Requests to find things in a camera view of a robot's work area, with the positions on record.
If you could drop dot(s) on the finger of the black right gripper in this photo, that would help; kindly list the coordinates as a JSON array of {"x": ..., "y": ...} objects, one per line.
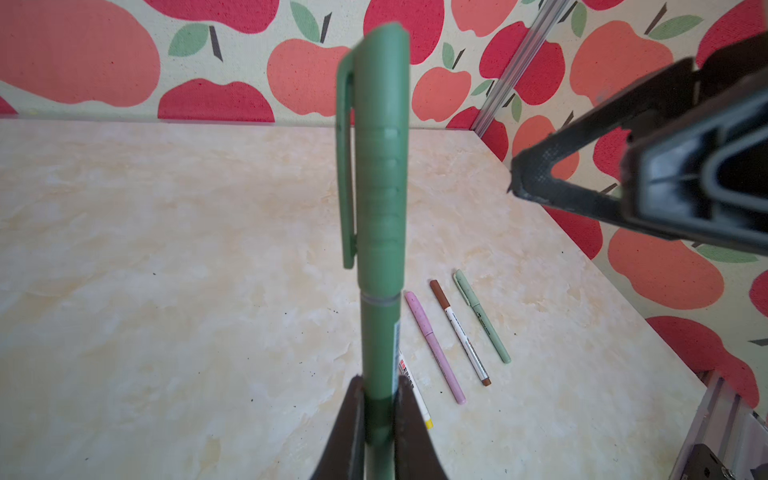
[
  {"x": 703, "y": 175},
  {"x": 642, "y": 108}
]

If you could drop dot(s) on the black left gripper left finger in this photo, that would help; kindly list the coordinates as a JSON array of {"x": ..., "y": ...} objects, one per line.
[{"x": 344, "y": 454}]

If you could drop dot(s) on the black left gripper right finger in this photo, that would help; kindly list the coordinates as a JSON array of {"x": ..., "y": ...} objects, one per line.
[{"x": 414, "y": 455}]

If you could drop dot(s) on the white pen yellow end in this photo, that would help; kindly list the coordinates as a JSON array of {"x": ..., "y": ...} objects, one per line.
[{"x": 405, "y": 371}]

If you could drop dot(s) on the white pen brown end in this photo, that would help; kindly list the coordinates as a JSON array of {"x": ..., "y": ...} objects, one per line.
[{"x": 463, "y": 338}]

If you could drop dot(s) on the light green pen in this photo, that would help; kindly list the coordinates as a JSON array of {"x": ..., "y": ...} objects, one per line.
[{"x": 474, "y": 303}]

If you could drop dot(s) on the dark green pen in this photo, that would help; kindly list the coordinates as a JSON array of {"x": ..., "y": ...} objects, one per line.
[{"x": 380, "y": 328}]

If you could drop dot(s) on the pink pen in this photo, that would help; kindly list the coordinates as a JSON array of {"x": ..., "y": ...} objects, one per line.
[{"x": 427, "y": 331}]

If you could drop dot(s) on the dark green pen cap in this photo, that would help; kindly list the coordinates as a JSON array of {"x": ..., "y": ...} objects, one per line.
[{"x": 372, "y": 127}]

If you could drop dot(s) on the aluminium right rear corner post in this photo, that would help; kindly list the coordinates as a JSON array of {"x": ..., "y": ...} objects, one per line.
[{"x": 544, "y": 22}]

